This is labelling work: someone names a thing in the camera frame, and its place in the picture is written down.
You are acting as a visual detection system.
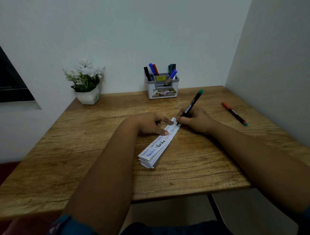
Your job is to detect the person's left hand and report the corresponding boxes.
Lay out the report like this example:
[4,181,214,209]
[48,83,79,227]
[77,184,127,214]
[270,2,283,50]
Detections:
[128,112,174,136]

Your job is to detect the person's right hand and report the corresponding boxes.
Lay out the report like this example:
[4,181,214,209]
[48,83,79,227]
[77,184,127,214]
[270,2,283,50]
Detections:
[176,106,216,135]

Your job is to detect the white paper strip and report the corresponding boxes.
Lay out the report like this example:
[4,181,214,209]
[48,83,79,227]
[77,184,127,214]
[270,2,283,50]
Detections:
[138,118,182,169]

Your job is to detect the black marker with green cap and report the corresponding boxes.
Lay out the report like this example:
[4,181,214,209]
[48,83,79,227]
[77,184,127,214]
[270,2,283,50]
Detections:
[176,89,204,126]

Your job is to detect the person's left forearm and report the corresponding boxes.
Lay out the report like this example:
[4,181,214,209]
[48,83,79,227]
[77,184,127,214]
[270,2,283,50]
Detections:
[62,117,144,235]

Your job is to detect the person's right forearm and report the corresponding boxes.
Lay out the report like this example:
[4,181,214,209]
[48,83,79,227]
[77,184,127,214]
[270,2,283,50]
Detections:
[208,121,310,215]

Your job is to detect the grey and white pen holder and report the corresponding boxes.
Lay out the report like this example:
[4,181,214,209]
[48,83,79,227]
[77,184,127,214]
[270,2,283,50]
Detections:
[146,73,180,100]

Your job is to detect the black marker with blue cap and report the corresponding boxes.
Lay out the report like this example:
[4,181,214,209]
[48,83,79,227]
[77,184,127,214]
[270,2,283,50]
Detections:
[163,70,178,87]

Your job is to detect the black marker with red cap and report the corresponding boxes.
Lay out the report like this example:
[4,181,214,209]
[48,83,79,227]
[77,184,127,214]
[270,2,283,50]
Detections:
[221,102,248,127]

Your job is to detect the white flower pot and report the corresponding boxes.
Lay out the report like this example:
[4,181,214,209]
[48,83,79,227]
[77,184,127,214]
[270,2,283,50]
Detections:
[74,86,100,105]

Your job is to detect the black metal table leg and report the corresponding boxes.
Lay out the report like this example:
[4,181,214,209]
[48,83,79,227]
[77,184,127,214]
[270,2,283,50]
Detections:
[207,194,224,223]

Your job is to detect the white artificial flowers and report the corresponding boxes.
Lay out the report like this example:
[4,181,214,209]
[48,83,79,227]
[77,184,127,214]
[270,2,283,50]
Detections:
[63,60,106,93]

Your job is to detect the blue shirt sleeve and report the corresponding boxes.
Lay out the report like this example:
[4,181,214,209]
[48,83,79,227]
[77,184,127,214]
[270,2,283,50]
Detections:
[47,215,98,235]

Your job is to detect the dark window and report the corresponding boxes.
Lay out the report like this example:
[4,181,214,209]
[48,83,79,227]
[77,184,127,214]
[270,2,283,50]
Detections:
[0,46,36,103]

